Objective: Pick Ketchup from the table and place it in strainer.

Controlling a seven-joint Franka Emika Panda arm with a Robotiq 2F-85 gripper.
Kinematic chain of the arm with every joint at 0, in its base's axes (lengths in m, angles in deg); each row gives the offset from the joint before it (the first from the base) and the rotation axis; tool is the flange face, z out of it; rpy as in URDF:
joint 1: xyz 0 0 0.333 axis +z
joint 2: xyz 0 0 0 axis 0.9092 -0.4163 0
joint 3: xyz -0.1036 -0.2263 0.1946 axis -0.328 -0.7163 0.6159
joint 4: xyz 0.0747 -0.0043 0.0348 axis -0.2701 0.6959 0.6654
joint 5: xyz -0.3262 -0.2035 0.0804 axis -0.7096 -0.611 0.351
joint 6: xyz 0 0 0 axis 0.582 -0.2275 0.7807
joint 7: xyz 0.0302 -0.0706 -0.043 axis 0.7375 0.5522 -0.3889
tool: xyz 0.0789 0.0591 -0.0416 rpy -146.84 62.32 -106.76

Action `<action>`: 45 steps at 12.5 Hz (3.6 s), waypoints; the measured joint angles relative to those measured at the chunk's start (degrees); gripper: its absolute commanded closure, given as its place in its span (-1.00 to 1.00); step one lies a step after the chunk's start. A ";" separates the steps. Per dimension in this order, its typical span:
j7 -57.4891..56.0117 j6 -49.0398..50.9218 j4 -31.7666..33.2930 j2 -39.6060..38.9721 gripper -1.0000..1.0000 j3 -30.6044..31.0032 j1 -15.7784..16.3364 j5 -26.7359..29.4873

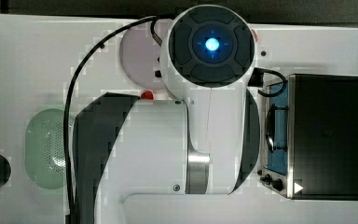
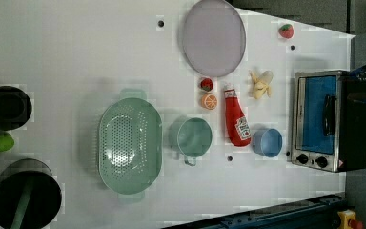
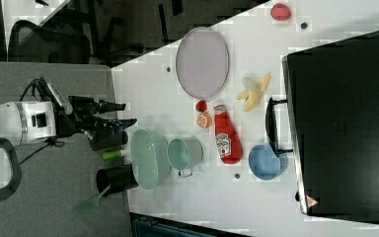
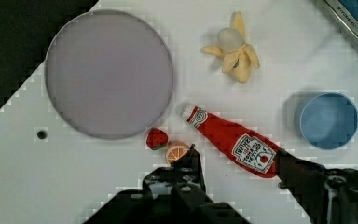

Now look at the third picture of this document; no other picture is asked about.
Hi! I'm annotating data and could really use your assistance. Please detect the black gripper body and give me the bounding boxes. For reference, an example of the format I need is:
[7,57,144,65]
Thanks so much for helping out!
[55,96,105,138]

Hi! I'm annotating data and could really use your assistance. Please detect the large plush strawberry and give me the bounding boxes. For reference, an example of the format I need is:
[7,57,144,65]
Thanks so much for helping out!
[270,3,291,21]

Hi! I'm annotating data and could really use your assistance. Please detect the green oval strainer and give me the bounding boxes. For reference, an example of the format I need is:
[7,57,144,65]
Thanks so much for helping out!
[130,129,171,190]

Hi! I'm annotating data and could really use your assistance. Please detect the plush peeled banana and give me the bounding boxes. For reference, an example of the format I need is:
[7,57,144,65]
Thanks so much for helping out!
[236,73,271,112]

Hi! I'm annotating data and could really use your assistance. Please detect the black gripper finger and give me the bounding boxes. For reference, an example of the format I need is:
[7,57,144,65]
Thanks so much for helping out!
[99,102,126,114]
[97,118,137,132]

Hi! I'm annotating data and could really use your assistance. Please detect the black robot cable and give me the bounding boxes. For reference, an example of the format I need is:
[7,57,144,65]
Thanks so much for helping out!
[19,77,66,166]

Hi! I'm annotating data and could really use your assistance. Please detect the red plush ketchup bottle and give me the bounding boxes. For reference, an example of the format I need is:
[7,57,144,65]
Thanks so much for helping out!
[213,102,243,165]

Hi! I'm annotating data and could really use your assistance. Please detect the purple oval plate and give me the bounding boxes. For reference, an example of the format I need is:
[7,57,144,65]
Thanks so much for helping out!
[176,27,229,100]

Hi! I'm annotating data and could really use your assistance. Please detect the black office chair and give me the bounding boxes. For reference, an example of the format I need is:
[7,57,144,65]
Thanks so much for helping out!
[8,20,91,64]

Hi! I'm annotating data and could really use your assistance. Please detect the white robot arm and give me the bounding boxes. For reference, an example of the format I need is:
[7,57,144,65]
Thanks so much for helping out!
[0,96,137,202]

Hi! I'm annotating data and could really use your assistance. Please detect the green spatula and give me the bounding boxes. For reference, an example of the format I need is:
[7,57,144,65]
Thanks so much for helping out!
[74,186,111,217]

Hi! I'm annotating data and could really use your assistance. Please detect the black utensil cup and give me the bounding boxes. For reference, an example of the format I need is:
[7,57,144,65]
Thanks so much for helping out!
[96,164,138,197]

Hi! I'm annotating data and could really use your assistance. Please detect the plush orange slice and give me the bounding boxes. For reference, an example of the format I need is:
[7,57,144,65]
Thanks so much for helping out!
[196,112,212,128]

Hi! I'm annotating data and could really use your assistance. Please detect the black toaster oven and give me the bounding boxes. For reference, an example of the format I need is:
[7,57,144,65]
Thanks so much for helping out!
[281,31,379,224]

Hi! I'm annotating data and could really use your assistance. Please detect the blue bowl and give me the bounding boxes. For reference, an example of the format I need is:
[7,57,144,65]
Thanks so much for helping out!
[249,145,288,181]

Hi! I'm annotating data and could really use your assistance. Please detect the green metal mug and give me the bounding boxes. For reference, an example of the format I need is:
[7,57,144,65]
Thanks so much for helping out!
[167,136,203,178]

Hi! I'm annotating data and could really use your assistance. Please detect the small plush strawberry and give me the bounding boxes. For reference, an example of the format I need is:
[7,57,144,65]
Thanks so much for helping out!
[195,100,207,113]

